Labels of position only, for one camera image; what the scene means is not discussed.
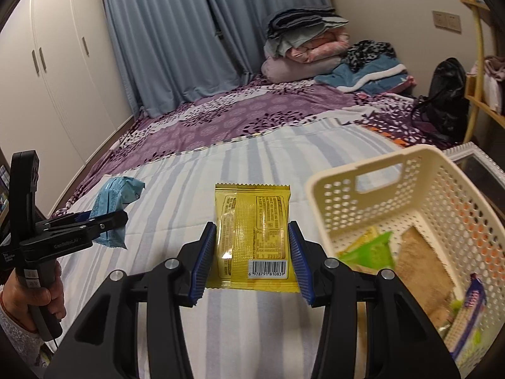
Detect beige wall socket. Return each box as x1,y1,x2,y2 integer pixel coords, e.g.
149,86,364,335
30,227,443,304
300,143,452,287
432,10,462,34

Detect yellow snack packet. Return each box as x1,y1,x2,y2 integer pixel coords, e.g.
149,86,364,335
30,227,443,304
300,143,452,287
214,183,300,293

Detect leopard print cloth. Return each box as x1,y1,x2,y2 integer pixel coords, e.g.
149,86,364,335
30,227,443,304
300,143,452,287
341,40,397,72

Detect white wardrobe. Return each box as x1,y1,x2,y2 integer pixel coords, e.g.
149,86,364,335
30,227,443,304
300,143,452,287
0,0,137,218

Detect black bag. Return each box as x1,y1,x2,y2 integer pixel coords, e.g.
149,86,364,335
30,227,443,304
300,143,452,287
412,57,470,145

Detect white framed mirror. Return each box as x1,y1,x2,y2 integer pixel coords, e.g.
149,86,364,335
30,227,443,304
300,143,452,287
442,142,505,206

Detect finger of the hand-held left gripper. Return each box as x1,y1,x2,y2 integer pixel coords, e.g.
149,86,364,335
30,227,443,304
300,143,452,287
43,211,93,227
37,210,129,245

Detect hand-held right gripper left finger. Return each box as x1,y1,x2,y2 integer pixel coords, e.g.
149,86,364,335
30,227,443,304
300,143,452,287
43,221,217,379

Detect blue curtain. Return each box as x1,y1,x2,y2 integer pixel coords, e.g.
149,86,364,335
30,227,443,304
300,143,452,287
98,0,332,117

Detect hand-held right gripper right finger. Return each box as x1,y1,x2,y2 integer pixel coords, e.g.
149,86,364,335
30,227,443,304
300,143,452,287
287,220,462,379

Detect purple floral bed sheet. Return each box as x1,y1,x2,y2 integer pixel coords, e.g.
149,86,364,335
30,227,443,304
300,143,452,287
51,77,454,218

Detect large tan snack packet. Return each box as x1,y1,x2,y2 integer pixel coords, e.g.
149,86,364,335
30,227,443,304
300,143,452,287
395,225,456,326

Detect person's left forearm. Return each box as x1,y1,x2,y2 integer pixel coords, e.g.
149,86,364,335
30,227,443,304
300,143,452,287
0,304,52,368

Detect cream perforated plastic basket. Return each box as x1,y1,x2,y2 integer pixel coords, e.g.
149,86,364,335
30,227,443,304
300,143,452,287
306,144,505,379

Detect pink clothes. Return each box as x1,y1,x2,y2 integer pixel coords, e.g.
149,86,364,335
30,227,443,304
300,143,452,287
483,55,505,83

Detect orange patterned cloth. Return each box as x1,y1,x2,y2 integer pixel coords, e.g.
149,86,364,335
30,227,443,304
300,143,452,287
361,124,409,148

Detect white blue striped sheet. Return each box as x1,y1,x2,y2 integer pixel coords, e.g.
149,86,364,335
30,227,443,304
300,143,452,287
59,116,419,379

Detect pink folded quilt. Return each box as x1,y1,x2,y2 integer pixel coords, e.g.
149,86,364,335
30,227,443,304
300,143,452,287
286,32,350,64

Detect light blue snack packet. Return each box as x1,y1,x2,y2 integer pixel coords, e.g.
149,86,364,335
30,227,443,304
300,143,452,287
87,176,146,249

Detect grey folded cloths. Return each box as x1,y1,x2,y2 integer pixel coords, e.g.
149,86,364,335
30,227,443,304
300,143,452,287
266,7,350,58

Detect wooden shelf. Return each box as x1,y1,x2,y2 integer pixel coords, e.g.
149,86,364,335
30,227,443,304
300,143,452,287
455,0,505,119

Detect large green snack packet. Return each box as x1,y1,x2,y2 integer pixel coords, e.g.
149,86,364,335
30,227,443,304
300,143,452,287
335,227,397,271

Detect blue fleece blanket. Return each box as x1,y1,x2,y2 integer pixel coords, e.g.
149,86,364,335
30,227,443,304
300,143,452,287
314,56,409,95

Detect person's left hand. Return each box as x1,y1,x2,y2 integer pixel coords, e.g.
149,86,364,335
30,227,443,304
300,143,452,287
0,262,66,330

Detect blue white striped snack packet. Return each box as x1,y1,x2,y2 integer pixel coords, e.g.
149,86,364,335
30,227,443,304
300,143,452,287
444,273,488,366

